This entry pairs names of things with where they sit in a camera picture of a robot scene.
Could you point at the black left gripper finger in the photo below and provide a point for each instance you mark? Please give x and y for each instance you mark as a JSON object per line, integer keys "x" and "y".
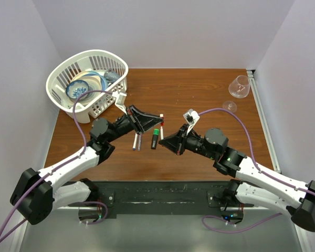
{"x": 149, "y": 123}
{"x": 137, "y": 114}

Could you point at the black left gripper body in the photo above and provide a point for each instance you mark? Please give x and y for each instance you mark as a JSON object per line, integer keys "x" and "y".
{"x": 135, "y": 120}

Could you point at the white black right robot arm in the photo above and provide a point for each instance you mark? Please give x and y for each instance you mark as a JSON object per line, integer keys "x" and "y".
{"x": 252, "y": 183}

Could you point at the green highlighter cap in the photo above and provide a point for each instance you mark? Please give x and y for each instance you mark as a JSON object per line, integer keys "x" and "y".
{"x": 156, "y": 132}

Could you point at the white red pen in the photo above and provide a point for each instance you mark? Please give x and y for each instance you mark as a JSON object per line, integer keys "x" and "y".
{"x": 161, "y": 133}

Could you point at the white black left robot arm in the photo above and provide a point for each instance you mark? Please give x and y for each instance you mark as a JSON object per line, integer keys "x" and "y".
{"x": 34, "y": 195}

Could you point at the grey blue mug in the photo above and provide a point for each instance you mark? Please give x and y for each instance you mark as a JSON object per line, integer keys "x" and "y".
{"x": 111, "y": 76}

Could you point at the clear wine glass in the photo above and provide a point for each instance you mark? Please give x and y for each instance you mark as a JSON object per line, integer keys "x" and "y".
{"x": 238, "y": 88}

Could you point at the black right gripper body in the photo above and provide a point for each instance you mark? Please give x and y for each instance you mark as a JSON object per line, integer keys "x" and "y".
{"x": 182, "y": 138}

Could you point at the aluminium frame rail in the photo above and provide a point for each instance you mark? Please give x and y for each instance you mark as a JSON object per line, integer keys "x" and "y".
{"x": 264, "y": 124}

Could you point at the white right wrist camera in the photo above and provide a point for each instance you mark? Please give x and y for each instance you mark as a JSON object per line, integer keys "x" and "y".
{"x": 191, "y": 117}

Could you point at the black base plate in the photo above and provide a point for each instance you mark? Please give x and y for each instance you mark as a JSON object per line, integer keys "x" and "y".
{"x": 115, "y": 198}

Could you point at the white dish rack basket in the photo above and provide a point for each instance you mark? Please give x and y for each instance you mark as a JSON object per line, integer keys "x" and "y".
{"x": 92, "y": 103}

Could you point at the blue pen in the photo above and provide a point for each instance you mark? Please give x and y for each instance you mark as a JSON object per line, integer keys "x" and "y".
{"x": 134, "y": 147}

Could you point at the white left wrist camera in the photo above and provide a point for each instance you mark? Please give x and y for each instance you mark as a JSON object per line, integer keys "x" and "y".
{"x": 119, "y": 100}

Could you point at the light blue plate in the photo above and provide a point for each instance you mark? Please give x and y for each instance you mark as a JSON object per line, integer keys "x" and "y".
{"x": 102, "y": 80}

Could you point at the red pen cap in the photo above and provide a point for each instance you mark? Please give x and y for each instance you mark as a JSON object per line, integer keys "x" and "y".
{"x": 162, "y": 117}

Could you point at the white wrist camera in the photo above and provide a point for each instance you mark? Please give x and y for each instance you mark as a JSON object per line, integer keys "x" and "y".
{"x": 191, "y": 117}
{"x": 119, "y": 100}

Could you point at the purple marker pen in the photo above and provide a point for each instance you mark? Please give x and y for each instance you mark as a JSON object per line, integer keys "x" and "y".
{"x": 139, "y": 142}

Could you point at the beige blue plate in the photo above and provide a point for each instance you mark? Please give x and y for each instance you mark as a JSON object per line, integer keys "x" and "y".
{"x": 93, "y": 82}

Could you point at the black green highlighter pen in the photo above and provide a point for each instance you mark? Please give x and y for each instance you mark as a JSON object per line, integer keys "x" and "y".
{"x": 154, "y": 142}

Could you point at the blue patterned bowl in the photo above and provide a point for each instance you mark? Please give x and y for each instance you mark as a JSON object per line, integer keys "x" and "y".
{"x": 76, "y": 88}

